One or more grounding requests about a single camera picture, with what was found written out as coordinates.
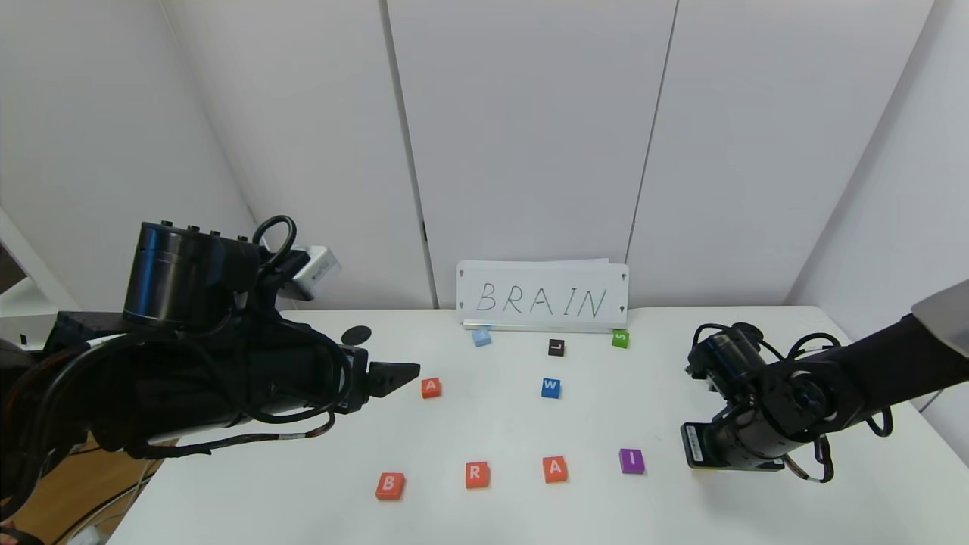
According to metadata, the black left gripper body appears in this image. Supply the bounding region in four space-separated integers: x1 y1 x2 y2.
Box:
248 342 370 418

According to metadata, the white BRAIN sign board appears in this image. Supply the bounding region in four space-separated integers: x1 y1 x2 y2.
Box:
456 260 630 330

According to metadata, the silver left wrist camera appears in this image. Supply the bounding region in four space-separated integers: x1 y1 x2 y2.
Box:
291 246 341 301

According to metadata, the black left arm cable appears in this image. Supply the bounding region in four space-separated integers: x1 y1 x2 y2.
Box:
0 215 355 523

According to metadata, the white floor cable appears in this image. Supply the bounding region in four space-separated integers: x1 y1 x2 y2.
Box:
64 469 156 545

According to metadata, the black right camera cable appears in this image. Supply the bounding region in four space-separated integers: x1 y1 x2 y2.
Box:
690 323 896 484

